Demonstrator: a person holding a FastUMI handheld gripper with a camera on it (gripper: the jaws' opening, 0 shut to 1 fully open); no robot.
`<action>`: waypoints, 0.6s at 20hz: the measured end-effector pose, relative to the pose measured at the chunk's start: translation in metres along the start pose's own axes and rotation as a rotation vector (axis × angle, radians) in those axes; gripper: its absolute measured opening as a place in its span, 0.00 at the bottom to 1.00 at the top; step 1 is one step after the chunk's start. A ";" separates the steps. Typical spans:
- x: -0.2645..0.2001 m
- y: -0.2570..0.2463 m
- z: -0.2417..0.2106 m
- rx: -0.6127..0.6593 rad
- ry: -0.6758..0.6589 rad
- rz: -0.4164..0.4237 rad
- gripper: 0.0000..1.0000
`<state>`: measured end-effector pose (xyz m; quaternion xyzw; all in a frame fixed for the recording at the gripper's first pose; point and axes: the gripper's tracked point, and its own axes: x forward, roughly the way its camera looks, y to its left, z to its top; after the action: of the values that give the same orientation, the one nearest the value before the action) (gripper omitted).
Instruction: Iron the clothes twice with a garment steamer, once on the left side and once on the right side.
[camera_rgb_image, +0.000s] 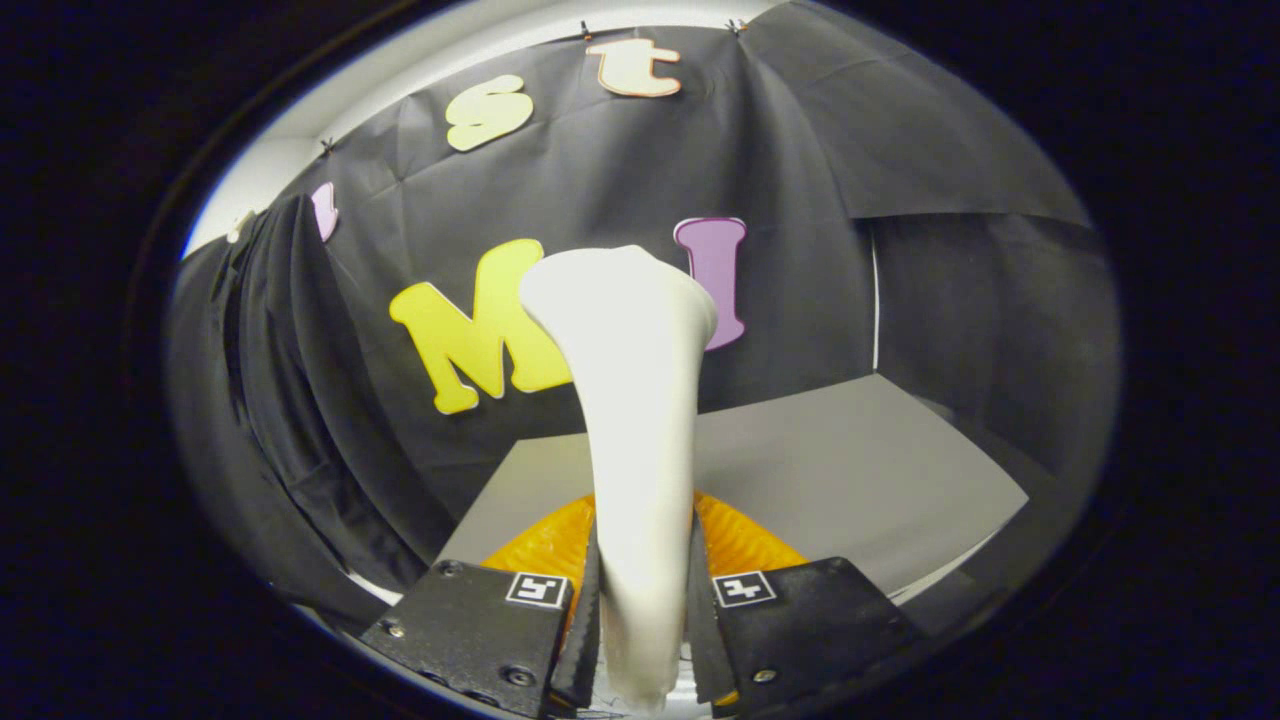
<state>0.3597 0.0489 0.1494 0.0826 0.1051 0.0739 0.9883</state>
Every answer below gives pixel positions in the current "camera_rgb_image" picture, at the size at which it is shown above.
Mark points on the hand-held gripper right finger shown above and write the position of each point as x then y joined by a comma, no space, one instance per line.
705,640

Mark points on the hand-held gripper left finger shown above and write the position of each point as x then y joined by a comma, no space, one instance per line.
588,650

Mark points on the white garment steamer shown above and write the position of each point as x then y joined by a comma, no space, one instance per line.
640,400

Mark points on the black suit jacket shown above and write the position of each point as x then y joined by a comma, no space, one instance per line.
300,400

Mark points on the grey cabinet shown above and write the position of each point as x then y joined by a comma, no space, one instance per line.
850,470

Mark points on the black backdrop cloth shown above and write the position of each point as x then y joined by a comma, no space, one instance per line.
620,170

